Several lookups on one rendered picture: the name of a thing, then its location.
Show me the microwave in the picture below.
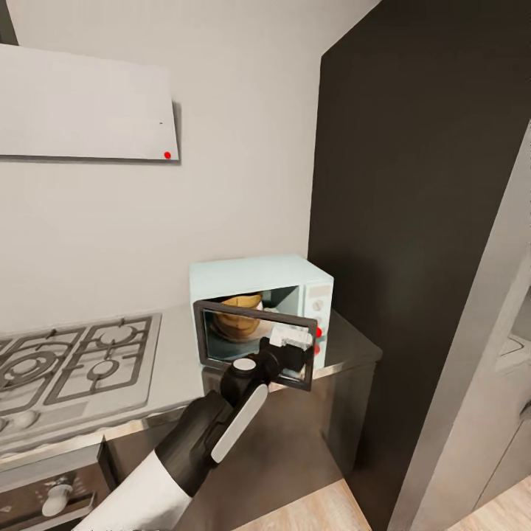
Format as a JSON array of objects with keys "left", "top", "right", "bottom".
[{"left": 189, "top": 253, "right": 334, "bottom": 392}]

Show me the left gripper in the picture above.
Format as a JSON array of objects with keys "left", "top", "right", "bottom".
[{"left": 259, "top": 337, "right": 314, "bottom": 374}]

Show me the popcorn bag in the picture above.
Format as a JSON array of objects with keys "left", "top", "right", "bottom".
[{"left": 215, "top": 290, "right": 263, "bottom": 310}]

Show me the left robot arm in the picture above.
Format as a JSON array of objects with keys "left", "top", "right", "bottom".
[{"left": 72, "top": 325, "right": 314, "bottom": 531}]

